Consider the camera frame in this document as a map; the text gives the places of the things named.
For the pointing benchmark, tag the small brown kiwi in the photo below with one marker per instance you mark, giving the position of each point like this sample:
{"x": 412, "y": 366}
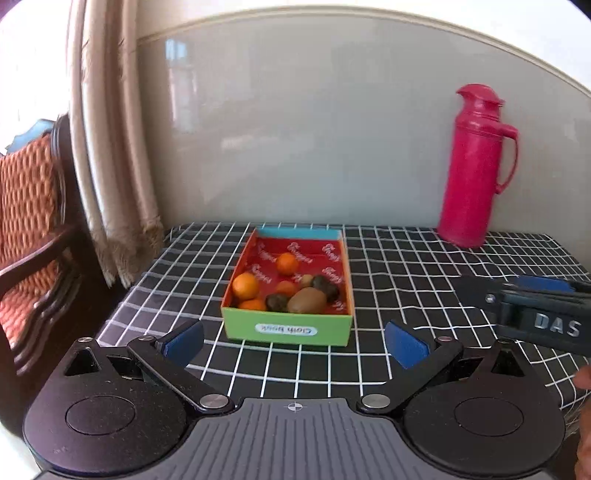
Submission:
{"x": 276, "y": 302}

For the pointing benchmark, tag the orange mandarin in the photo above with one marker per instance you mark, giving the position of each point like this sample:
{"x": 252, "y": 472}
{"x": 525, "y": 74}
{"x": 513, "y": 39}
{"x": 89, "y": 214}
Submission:
{"x": 287, "y": 263}
{"x": 245, "y": 285}
{"x": 252, "y": 305}

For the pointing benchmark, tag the wooden chair with patterned cushion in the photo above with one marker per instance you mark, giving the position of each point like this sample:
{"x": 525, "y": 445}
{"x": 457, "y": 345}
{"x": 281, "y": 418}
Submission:
{"x": 32, "y": 221}

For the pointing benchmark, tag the colourful cardboard box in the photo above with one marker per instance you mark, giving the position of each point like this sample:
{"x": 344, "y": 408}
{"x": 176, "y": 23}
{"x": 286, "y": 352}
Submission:
{"x": 286, "y": 330}

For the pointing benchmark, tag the dark brown round fruit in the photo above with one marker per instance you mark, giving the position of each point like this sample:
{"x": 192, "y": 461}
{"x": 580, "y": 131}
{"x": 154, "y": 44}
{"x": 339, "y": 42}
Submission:
{"x": 319, "y": 281}
{"x": 331, "y": 292}

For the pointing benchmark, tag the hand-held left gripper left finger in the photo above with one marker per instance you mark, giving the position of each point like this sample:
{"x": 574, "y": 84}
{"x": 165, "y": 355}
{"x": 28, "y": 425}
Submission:
{"x": 184, "y": 345}

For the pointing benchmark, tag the large brown kiwi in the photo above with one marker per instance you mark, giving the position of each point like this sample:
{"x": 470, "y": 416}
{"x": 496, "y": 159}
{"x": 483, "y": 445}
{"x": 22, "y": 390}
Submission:
{"x": 306, "y": 300}

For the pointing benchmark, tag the small tan longan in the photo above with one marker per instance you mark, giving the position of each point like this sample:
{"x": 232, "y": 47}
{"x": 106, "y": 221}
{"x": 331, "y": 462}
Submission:
{"x": 307, "y": 279}

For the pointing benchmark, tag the person's right hand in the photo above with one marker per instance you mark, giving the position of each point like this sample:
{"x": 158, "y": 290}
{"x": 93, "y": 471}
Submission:
{"x": 584, "y": 415}

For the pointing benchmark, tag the beige lace curtain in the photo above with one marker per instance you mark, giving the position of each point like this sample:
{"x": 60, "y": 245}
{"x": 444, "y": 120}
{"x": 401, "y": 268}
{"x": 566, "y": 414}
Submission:
{"x": 115, "y": 138}

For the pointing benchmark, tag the black white checked tablecloth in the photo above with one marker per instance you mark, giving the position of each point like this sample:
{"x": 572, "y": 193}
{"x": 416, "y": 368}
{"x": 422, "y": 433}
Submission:
{"x": 415, "y": 277}

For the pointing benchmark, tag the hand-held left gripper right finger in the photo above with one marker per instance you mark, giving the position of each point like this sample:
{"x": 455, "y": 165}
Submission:
{"x": 404, "y": 347}

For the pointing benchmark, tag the small orange kumquat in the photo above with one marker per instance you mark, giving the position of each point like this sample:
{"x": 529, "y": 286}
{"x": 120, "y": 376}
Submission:
{"x": 286, "y": 288}

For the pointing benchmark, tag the pink thermos jug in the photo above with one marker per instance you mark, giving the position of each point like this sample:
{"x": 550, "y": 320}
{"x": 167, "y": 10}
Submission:
{"x": 471, "y": 175}

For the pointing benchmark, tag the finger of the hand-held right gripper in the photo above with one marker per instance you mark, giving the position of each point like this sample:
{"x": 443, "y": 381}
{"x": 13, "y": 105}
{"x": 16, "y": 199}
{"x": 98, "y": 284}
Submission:
{"x": 482, "y": 290}
{"x": 545, "y": 284}

